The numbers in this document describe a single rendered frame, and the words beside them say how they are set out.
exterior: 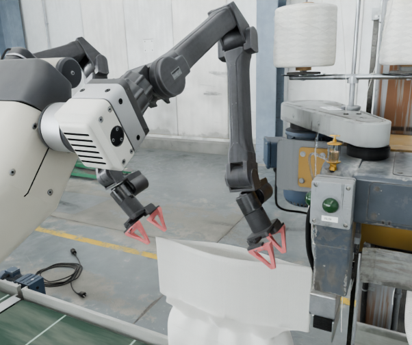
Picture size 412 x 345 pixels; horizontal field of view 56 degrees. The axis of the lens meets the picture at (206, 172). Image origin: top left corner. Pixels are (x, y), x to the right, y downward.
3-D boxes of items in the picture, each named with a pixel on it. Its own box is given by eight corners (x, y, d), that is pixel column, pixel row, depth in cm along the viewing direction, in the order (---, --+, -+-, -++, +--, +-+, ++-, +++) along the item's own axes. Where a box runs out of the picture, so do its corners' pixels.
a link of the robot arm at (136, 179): (96, 176, 126) (107, 169, 120) (122, 161, 134) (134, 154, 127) (115, 207, 127) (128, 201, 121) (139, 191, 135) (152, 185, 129)
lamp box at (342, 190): (309, 224, 75) (311, 180, 73) (314, 215, 79) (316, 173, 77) (350, 230, 72) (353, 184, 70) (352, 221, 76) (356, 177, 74)
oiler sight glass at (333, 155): (326, 161, 78) (326, 144, 77) (328, 159, 80) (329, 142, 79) (339, 162, 77) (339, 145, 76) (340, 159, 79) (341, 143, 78)
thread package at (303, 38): (264, 72, 103) (265, 2, 98) (282, 70, 117) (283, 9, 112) (329, 70, 95) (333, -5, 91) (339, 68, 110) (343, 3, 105)
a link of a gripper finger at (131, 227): (163, 231, 121) (144, 209, 122) (150, 241, 115) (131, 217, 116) (152, 242, 125) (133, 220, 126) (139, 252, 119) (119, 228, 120)
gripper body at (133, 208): (155, 206, 126) (141, 189, 127) (137, 218, 118) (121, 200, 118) (144, 217, 130) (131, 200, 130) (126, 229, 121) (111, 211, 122)
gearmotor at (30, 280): (-10, 296, 225) (-15, 273, 221) (12, 283, 238) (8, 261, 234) (25, 309, 212) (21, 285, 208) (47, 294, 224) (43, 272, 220)
